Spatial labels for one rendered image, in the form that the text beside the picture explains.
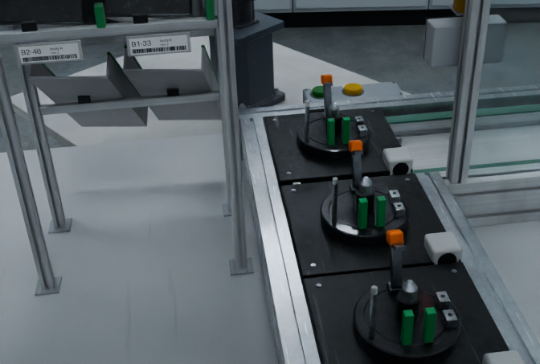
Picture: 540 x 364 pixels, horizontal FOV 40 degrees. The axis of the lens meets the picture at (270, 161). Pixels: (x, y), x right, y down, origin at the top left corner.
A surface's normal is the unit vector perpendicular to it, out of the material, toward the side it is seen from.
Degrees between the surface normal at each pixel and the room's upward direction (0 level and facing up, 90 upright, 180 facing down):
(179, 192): 0
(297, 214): 0
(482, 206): 90
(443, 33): 90
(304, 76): 0
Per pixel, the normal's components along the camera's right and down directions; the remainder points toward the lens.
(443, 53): 0.12, 0.52
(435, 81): -0.03, -0.85
